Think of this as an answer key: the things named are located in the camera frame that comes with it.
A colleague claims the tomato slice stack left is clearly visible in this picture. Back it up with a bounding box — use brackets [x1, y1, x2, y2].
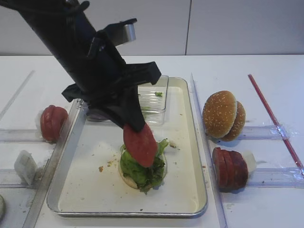
[40, 105, 68, 142]

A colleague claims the white pusher block left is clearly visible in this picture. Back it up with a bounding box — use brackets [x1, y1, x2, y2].
[14, 150, 38, 185]

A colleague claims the meat patty slice stack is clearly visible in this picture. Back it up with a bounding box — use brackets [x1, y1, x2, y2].
[212, 147, 249, 192]

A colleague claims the green lettuce on bun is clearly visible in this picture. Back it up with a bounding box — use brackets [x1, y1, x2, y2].
[119, 139, 169, 193]

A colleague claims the rear sesame bun top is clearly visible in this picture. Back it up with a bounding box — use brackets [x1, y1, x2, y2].
[222, 101, 246, 142]

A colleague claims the white pusher block right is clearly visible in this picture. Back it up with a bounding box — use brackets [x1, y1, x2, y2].
[241, 151, 257, 177]

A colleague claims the small lettuce scrap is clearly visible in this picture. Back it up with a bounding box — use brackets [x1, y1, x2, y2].
[154, 92, 163, 97]

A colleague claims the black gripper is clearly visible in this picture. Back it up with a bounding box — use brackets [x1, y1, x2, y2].
[61, 30, 161, 132]

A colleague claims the sesame bun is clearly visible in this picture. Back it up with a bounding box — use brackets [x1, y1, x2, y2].
[202, 91, 237, 138]
[222, 101, 246, 142]

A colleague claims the green lettuce in container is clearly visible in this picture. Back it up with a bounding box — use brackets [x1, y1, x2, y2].
[141, 106, 152, 120]

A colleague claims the metal baking tray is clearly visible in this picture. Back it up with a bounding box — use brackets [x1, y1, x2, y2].
[47, 77, 208, 218]

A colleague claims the front sesame bun top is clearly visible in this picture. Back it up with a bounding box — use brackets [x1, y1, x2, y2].
[202, 91, 237, 138]

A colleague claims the red straw stick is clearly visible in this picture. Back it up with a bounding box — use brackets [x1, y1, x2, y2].
[247, 74, 304, 169]

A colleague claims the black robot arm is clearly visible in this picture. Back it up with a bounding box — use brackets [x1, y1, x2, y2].
[0, 0, 161, 132]

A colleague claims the bottom bun half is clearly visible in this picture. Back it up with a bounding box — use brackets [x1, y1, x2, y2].
[118, 153, 168, 190]

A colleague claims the clear plastic container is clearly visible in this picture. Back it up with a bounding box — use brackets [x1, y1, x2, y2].
[76, 75, 169, 125]

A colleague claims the white pusher behind tomatoes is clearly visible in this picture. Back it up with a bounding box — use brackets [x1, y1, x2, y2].
[35, 113, 42, 130]

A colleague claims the white pusher block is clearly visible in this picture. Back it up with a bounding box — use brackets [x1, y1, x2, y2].
[14, 150, 38, 185]
[241, 151, 257, 177]

